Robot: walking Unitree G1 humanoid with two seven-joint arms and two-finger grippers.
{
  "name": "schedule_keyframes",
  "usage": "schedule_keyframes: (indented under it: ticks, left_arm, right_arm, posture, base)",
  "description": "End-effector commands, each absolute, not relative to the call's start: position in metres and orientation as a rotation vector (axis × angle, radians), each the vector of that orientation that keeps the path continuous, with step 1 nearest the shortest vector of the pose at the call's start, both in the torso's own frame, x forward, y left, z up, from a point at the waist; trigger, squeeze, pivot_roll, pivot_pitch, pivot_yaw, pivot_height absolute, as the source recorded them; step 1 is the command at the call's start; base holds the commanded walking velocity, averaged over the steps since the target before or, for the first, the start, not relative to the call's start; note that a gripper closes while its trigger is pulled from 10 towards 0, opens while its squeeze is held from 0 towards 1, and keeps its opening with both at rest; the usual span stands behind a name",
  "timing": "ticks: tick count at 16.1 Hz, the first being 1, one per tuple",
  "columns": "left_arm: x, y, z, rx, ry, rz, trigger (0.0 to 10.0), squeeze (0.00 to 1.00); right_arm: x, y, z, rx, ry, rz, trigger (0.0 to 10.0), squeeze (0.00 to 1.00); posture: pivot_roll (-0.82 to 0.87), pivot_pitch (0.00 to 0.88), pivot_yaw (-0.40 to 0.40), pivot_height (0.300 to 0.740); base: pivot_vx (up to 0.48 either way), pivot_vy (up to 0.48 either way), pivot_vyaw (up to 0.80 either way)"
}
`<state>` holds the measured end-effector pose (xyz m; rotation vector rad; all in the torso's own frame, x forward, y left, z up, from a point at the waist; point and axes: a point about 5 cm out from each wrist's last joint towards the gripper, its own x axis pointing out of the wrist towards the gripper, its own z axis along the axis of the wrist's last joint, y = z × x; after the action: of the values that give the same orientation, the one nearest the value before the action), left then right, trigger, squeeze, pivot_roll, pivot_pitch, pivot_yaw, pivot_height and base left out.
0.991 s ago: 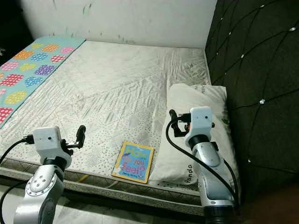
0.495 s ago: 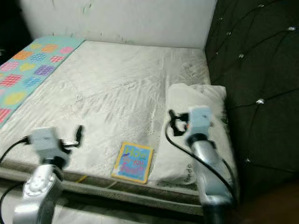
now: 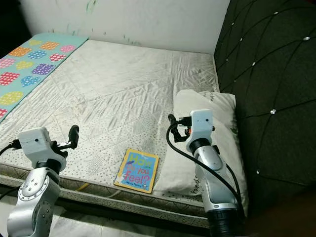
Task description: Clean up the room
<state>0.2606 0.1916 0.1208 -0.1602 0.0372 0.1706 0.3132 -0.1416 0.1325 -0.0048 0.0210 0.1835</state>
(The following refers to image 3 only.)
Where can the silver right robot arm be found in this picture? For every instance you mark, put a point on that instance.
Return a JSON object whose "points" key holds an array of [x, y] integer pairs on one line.
{"points": [[219, 187]]}

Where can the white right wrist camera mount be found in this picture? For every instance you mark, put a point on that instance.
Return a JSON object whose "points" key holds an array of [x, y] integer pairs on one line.
{"points": [[201, 122]]}

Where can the yellow-edged blue picture book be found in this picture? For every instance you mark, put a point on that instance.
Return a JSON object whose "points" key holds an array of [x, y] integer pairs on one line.
{"points": [[136, 170]]}

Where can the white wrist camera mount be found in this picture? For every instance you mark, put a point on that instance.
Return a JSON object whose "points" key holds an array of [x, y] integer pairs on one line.
{"points": [[34, 142], [201, 122]]}

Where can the black tufted headboard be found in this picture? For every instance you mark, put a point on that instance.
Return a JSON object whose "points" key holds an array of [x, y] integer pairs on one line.
{"points": [[271, 64]]}

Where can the white quilted mattress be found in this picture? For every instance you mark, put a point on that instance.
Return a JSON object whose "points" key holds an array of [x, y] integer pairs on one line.
{"points": [[118, 89]]}

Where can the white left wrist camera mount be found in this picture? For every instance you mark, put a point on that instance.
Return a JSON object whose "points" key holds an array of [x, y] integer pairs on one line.
{"points": [[34, 142]]}

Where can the teal blanket with coloured shapes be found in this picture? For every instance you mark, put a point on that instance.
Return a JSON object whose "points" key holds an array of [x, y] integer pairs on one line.
{"points": [[29, 64]]}

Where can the white pillow with lettering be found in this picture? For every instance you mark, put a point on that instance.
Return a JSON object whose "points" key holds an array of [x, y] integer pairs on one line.
{"points": [[177, 148]]}

